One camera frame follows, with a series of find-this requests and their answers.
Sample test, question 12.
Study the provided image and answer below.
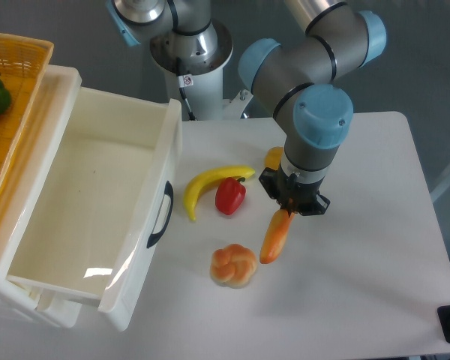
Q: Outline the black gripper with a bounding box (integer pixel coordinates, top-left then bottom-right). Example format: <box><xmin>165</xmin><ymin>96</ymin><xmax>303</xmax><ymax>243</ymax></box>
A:
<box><xmin>259</xmin><ymin>159</ymin><xmax>331</xmax><ymax>217</ymax></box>

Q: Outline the long orange bread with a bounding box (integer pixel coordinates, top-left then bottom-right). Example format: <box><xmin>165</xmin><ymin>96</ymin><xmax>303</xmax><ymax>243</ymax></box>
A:
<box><xmin>259</xmin><ymin>209</ymin><xmax>295</xmax><ymax>264</ymax></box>

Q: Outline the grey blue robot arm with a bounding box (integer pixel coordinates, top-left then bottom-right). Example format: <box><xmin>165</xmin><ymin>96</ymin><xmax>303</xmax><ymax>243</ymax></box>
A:
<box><xmin>106</xmin><ymin>1</ymin><xmax>387</xmax><ymax>216</ymax></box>

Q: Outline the round knotted bread roll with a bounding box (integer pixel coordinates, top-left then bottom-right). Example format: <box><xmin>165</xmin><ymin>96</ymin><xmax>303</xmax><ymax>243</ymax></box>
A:
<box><xmin>210</xmin><ymin>244</ymin><xmax>257</xmax><ymax>288</ymax></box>

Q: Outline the white open upper drawer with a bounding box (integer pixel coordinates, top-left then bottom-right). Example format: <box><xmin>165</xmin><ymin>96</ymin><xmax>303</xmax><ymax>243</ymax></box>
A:
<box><xmin>7</xmin><ymin>88</ymin><xmax>182</xmax><ymax>331</ymax></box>

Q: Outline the white drawer cabinet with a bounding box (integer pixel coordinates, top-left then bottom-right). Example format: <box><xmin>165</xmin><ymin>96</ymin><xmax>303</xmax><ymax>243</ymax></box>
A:
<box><xmin>0</xmin><ymin>65</ymin><xmax>82</xmax><ymax>328</ymax></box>

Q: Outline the yellow bell pepper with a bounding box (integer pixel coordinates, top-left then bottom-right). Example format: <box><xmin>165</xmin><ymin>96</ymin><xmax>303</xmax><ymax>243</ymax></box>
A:
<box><xmin>264</xmin><ymin>146</ymin><xmax>284</xmax><ymax>170</ymax></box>

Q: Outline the red bell pepper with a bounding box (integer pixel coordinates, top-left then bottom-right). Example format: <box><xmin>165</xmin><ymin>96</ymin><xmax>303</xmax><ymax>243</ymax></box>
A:
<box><xmin>215</xmin><ymin>177</ymin><xmax>246</xmax><ymax>216</ymax></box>

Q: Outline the yellow banana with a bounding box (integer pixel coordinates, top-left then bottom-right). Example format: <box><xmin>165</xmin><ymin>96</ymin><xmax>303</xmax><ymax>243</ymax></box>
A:
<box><xmin>182</xmin><ymin>165</ymin><xmax>255</xmax><ymax>221</ymax></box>

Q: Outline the orange woven basket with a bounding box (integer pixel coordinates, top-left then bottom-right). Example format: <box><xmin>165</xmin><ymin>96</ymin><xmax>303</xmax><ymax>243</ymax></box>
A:
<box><xmin>0</xmin><ymin>33</ymin><xmax>54</xmax><ymax>194</ymax></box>

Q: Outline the black drawer handle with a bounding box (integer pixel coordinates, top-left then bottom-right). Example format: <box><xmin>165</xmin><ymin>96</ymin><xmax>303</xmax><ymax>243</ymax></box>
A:
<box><xmin>146</xmin><ymin>181</ymin><xmax>174</xmax><ymax>248</ymax></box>

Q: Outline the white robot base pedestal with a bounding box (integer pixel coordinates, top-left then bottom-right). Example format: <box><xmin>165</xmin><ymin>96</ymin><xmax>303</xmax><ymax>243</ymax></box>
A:
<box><xmin>150</xmin><ymin>19</ymin><xmax>253</xmax><ymax>121</ymax></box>

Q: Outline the black cable on pedestal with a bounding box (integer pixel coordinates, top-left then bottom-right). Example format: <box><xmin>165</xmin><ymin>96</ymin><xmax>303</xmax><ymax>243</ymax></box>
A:
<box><xmin>175</xmin><ymin>55</ymin><xmax>198</xmax><ymax>122</ymax></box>

